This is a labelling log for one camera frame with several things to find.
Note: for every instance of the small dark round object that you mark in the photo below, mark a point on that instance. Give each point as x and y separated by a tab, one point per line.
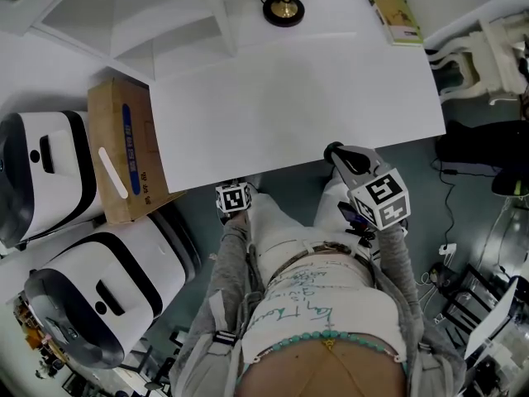
330	151

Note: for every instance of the white power adapter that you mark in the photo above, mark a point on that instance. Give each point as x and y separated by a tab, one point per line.
447	250

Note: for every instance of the person's right forearm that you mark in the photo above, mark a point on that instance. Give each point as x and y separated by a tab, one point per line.
394	263

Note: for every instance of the black bag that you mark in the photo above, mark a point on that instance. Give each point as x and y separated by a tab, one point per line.
475	147

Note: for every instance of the person's right leg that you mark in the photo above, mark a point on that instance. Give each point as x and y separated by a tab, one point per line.
330	205

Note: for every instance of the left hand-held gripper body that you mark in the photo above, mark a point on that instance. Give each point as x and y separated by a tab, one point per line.
233	199

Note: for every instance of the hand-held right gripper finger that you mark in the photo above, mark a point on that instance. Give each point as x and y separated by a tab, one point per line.
374	157
346	177

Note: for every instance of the white shade table lamp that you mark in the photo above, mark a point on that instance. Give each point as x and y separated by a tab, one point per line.
285	8

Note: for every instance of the white and black machine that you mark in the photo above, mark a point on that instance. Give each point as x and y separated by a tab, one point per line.
62	172
124	271

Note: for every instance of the person's torso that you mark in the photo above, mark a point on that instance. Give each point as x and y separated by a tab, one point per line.
322	304

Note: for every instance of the green book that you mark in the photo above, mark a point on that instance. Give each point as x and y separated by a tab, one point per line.
396	19

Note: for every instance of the person's left forearm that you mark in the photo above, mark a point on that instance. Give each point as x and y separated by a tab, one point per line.
231	254

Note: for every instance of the black metal frame rack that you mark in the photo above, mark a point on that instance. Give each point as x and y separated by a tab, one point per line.
467	300

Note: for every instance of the cream ornate vanity table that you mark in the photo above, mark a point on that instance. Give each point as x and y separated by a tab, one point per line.
492	64

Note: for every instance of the brown cardboard box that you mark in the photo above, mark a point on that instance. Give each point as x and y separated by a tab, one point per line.
111	139

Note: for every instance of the person's leg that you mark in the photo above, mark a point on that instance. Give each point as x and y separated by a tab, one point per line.
277	226
330	205

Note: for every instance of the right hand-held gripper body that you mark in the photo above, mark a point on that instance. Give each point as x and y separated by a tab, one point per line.
380	201

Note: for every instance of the person's left leg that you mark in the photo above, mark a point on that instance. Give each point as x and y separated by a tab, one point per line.
277	226

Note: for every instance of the white desk with hutch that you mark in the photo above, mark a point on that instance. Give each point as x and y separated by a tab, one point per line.
289	106

